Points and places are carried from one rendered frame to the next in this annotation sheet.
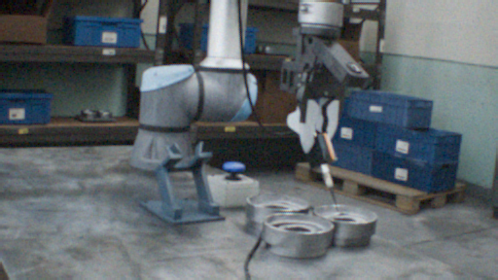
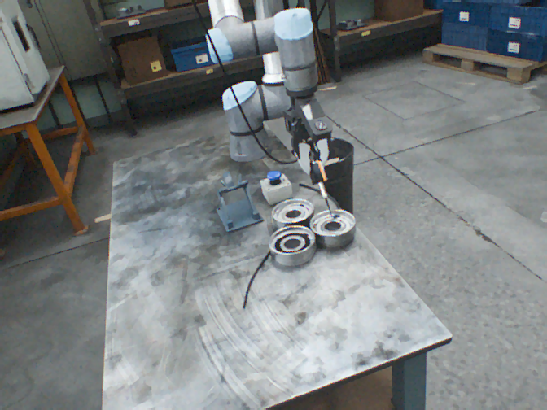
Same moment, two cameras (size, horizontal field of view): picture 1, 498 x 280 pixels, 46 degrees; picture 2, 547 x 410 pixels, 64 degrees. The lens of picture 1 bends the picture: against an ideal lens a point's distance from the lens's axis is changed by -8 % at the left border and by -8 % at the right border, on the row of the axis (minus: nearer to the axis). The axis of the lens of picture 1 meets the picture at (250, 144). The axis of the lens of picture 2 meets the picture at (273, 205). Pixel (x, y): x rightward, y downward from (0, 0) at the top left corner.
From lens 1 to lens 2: 50 cm
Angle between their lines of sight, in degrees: 30
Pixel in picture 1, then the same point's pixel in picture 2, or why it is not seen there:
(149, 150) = (237, 148)
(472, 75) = not seen: outside the picture
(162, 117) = (240, 126)
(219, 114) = (280, 114)
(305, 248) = (292, 262)
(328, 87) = not seen: hidden behind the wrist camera
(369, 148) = (483, 27)
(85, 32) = not seen: outside the picture
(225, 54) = (275, 71)
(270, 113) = (398, 11)
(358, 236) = (337, 242)
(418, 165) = (530, 38)
